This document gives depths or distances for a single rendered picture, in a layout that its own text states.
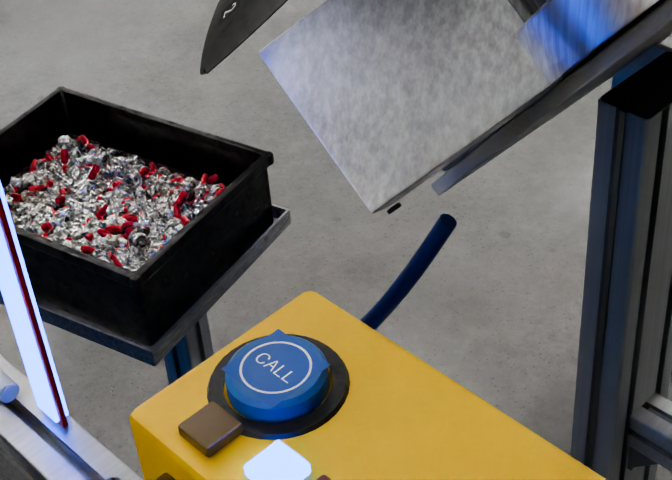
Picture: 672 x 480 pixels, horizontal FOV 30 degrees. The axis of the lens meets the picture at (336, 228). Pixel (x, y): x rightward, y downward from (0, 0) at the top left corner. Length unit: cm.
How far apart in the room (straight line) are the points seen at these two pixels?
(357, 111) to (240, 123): 178
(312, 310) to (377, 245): 171
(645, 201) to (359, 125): 27
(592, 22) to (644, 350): 44
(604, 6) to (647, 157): 24
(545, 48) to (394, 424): 35
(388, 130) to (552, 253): 143
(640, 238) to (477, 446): 55
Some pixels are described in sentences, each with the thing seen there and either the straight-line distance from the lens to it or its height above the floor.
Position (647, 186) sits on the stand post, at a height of 85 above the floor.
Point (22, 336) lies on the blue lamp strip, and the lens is 74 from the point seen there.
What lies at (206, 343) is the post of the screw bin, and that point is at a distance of 101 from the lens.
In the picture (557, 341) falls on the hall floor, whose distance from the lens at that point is 204.
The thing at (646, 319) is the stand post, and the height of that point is 69.
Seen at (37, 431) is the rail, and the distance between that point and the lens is 81.
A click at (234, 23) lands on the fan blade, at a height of 95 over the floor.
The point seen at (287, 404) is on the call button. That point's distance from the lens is 47.
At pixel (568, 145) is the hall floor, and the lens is 247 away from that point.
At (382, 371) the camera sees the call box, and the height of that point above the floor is 107.
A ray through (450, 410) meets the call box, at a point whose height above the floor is 107.
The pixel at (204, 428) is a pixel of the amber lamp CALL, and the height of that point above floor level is 108.
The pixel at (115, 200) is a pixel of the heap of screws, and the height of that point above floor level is 85.
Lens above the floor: 142
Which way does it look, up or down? 39 degrees down
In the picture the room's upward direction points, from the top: 5 degrees counter-clockwise
